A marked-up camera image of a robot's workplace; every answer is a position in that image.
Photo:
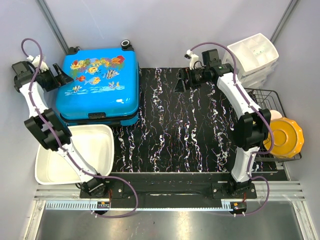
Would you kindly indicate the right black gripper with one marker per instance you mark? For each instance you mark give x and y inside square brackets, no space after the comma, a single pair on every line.
[187,75]

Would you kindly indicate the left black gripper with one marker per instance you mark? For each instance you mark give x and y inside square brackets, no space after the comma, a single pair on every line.
[64,79]

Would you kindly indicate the blue fish print suitcase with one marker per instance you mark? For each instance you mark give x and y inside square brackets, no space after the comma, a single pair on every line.
[105,87]

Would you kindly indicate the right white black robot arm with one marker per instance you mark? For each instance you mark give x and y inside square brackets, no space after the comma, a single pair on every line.
[253,122]

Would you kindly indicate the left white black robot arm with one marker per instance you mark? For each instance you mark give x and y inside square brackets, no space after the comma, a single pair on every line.
[49,129]

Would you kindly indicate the white plastic basin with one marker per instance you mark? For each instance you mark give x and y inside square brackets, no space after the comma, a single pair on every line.
[94,142]

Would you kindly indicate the white plastic drawer organizer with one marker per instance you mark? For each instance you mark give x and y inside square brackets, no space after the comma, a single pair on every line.
[254,57]

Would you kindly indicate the pink cup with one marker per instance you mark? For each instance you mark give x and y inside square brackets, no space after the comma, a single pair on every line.
[275,115]

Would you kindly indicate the yellow scalloped plate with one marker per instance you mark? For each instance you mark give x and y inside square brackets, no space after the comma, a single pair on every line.
[288,137]

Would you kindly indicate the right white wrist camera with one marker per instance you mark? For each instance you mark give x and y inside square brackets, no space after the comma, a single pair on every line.
[193,58]

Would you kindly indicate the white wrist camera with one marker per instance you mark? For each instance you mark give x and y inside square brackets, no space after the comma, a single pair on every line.
[193,58]
[35,61]

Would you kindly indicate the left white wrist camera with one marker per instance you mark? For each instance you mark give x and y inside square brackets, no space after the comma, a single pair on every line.
[35,61]

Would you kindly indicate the black wire dish rack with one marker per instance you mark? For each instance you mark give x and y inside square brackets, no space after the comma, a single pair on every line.
[269,99]

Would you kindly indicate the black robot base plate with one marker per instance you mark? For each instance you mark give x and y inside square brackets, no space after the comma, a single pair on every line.
[208,185]

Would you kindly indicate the aluminium slotted rail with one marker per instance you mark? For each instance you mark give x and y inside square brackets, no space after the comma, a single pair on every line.
[67,197]

